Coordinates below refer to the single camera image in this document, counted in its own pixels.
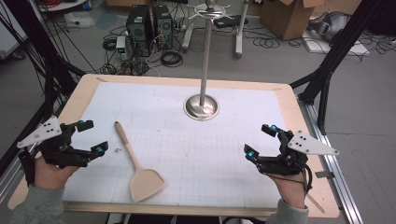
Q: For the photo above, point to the person's right hand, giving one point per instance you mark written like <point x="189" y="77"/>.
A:
<point x="291" y="189"/>

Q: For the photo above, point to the black flat box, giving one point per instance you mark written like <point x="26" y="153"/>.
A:
<point x="227" y="21"/>

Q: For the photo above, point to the large black computer tower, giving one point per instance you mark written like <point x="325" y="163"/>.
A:
<point x="139" y="31"/>

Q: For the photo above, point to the white stand legs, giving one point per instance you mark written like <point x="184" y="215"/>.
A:
<point x="239" y="40"/>

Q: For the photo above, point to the slim black computer tower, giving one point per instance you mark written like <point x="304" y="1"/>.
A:
<point x="162" y="26"/>

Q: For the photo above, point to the white flat board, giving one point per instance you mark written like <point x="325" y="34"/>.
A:
<point x="358" y="49"/>

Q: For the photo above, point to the small white device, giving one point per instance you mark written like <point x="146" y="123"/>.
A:
<point x="120" y="45"/>

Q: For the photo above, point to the cardboard box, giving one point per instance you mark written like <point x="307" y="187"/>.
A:
<point x="286" y="18"/>

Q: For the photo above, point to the black frame struts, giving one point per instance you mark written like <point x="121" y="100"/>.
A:
<point x="46" y="62"/>
<point x="336" y="53"/>

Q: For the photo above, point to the wooden spatula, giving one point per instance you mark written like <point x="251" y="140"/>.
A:
<point x="146" y="183"/>

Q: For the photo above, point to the white cabinet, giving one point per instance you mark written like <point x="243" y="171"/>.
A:
<point x="9" y="34"/>

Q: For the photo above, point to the clear plastic bag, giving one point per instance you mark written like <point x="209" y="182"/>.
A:
<point x="79" y="20"/>

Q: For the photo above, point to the grey rounded machine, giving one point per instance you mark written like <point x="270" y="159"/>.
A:
<point x="330" y="26"/>

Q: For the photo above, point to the metal hook stand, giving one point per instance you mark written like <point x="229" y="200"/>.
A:
<point x="205" y="62"/>

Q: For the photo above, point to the person's left hand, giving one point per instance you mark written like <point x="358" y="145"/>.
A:
<point x="49" y="177"/>

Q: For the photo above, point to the thin wooden stick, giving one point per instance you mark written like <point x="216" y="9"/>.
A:
<point x="316" y="203"/>

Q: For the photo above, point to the metal rail bracket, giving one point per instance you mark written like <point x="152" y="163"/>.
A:
<point x="323" y="174"/>

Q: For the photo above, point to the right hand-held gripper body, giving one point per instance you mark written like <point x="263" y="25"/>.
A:
<point x="288" y="160"/>

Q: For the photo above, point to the round white table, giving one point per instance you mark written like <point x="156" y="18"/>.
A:
<point x="62" y="5"/>

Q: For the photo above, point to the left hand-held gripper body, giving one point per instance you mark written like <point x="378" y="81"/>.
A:
<point x="57" y="152"/>

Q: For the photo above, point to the white grid mat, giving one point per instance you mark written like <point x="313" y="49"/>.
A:
<point x="193" y="155"/>

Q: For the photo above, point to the aluminium rail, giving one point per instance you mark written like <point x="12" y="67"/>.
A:
<point x="7" y="185"/>
<point x="336" y="174"/>

